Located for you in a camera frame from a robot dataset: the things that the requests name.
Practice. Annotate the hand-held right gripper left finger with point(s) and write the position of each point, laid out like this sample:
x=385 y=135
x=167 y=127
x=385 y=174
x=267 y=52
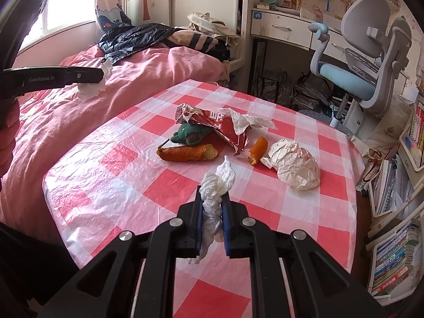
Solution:
x=198 y=222

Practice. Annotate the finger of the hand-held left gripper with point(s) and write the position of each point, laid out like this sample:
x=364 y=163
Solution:
x=86 y=75

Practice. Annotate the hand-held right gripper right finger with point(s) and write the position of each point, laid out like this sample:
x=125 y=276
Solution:
x=226 y=225

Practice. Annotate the white tissue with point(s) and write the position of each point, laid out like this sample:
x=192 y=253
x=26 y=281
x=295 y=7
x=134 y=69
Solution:
x=215 y=185
x=91 y=91

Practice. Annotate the red snack bag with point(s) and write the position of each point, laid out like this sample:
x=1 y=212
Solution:
x=225 y=129

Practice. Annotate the white plastic wrapper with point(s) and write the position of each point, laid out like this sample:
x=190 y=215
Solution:
x=243 y=119

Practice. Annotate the black puffer jacket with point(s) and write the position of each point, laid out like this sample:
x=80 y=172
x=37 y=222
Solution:
x=132 y=38

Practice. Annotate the pink duvet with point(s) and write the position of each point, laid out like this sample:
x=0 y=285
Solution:
x=66 y=132

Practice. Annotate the pink curtain with whale print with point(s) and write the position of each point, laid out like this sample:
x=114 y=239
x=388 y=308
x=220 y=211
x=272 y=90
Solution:
x=109 y=10

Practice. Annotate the long orange peel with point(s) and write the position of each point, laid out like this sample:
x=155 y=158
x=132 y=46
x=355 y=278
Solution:
x=188 y=153

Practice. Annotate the window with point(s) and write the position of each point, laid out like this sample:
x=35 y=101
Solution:
x=66 y=6

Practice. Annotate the red white checkered tablecloth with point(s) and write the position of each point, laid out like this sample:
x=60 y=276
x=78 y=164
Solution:
x=132 y=185

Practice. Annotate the crumpled white paper ball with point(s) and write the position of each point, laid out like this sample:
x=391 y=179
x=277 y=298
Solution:
x=294 y=167

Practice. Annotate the striped pillow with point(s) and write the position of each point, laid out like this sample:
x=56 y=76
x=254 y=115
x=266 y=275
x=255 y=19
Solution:
x=198 y=41

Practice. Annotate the beige canvas bag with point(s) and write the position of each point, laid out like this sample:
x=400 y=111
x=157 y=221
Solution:
x=208 y=23

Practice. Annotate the clear bag with black trim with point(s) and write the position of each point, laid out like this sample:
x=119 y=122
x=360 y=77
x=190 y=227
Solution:
x=273 y=86

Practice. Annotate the black plastic bag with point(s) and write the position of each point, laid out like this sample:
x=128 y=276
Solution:
x=311 y=94

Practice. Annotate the row of thin magazines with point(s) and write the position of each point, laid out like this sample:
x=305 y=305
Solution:
x=391 y=185

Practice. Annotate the stack of colourful books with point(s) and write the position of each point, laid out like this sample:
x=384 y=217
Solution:
x=394 y=261

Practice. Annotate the beige tote bag leaf print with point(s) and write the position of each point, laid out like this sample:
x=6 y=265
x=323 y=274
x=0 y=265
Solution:
x=391 y=129

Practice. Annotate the white bookshelf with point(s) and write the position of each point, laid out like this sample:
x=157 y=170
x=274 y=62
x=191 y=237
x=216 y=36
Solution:
x=414 y=159

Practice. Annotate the row of upright red books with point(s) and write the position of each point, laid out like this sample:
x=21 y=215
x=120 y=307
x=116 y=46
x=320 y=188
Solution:
x=418 y=122

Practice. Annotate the white desk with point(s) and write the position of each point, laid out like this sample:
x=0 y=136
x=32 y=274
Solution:
x=298 y=16

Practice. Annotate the grey and blue desk chair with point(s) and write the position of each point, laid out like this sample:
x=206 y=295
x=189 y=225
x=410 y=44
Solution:
x=364 y=39

